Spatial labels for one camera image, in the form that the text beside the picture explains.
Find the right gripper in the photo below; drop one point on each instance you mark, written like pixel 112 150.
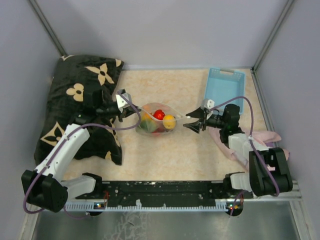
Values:
pixel 199 113

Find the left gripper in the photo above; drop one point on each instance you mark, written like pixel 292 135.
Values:
pixel 126 112

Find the green orange toy mango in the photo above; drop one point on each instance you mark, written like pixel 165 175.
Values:
pixel 146 112

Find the clear dotted zip bag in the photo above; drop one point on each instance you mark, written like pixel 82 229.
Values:
pixel 168 110

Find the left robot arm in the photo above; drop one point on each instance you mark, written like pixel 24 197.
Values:
pixel 43 187

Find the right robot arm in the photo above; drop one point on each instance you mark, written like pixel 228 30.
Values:
pixel 267 171

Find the blue plastic basket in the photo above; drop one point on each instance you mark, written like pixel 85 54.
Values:
pixel 223 85

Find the black floral pillow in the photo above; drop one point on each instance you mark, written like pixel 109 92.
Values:
pixel 72 77

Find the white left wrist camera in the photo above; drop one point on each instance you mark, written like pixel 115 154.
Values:
pixel 123 99

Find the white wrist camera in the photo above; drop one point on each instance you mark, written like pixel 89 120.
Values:
pixel 207 105
pixel 123 99

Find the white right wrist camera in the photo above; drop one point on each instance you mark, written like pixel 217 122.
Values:
pixel 207 105

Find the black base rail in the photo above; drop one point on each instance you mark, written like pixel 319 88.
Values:
pixel 162 193

